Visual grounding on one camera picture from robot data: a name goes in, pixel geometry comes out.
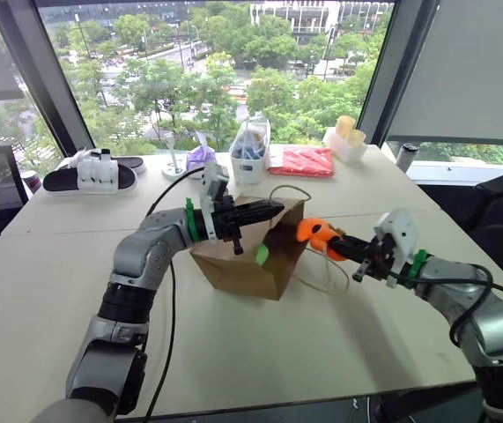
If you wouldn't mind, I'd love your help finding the green wrist clamp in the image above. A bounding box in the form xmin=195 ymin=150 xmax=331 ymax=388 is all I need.
xmin=184 ymin=197 xmax=201 ymax=244
xmin=409 ymin=249 xmax=432 ymax=279

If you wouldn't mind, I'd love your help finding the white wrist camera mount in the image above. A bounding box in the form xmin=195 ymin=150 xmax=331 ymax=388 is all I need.
xmin=198 ymin=160 xmax=233 ymax=244
xmin=373 ymin=208 xmax=420 ymax=288

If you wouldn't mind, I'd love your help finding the red white can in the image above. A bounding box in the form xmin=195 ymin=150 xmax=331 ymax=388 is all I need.
xmin=20 ymin=169 xmax=43 ymax=196

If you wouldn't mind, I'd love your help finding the orange plush toy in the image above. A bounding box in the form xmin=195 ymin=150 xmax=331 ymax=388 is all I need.
xmin=295 ymin=217 xmax=349 ymax=263

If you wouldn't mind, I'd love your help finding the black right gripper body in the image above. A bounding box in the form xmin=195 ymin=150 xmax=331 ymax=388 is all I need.
xmin=351 ymin=235 xmax=396 ymax=283

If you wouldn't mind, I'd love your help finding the purple crumpled bag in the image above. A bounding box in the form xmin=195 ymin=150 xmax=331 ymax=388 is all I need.
xmin=185 ymin=144 xmax=218 ymax=174

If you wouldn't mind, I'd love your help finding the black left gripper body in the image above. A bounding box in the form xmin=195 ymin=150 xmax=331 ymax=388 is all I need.
xmin=211 ymin=196 xmax=245 ymax=257

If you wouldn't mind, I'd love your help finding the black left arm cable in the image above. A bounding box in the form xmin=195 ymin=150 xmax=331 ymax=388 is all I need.
xmin=144 ymin=167 xmax=211 ymax=423

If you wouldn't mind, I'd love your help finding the black office chair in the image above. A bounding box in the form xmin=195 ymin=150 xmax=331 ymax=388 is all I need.
xmin=418 ymin=174 xmax=503 ymax=286

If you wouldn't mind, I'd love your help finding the white cup holder tray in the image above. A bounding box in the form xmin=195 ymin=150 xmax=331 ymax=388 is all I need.
xmin=323 ymin=126 xmax=369 ymax=165

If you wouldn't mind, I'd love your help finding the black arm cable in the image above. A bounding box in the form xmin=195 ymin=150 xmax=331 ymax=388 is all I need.
xmin=387 ymin=263 xmax=503 ymax=350
xmin=144 ymin=167 xmax=211 ymax=423

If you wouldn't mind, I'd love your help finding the white bin with blue items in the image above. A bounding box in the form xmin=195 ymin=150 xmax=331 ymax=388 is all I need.
xmin=228 ymin=115 xmax=272 ymax=186

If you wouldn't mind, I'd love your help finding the black silver bottle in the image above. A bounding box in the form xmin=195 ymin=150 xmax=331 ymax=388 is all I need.
xmin=396 ymin=142 xmax=421 ymax=172

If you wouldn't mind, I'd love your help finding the black white slipper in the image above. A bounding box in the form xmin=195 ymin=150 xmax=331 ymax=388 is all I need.
xmin=63 ymin=147 xmax=148 ymax=176
xmin=42 ymin=152 xmax=139 ymax=197

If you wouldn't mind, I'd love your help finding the green right wrist clamp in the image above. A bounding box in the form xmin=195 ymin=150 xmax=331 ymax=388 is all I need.
xmin=409 ymin=249 xmax=432 ymax=279

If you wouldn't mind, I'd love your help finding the brown paper bag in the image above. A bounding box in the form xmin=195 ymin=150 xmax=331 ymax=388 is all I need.
xmin=189 ymin=184 xmax=351 ymax=302

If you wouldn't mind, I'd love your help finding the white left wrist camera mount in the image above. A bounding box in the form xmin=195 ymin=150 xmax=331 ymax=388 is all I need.
xmin=198 ymin=160 xmax=233 ymax=244

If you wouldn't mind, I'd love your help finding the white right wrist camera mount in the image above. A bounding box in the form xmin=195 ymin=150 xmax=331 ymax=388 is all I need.
xmin=373 ymin=208 xmax=420 ymax=288

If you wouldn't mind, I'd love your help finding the red packaged cloth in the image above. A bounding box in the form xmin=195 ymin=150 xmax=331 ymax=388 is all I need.
xmin=267 ymin=145 xmax=337 ymax=179

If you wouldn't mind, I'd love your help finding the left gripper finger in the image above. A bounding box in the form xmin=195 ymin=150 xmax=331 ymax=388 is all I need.
xmin=236 ymin=211 xmax=284 ymax=227
xmin=235 ymin=200 xmax=286 ymax=216

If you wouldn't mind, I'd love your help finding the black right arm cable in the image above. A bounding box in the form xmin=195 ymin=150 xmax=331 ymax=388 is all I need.
xmin=387 ymin=263 xmax=503 ymax=350

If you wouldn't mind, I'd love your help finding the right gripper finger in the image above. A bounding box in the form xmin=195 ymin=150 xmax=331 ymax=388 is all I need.
xmin=329 ymin=244 xmax=368 ymax=263
xmin=336 ymin=236 xmax=373 ymax=253

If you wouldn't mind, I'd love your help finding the green left wrist clamp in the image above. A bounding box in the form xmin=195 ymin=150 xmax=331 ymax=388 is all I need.
xmin=184 ymin=197 xmax=201 ymax=244

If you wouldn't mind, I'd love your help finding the white stand with round base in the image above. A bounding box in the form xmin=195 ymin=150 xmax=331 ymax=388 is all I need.
xmin=161 ymin=131 xmax=188 ymax=179

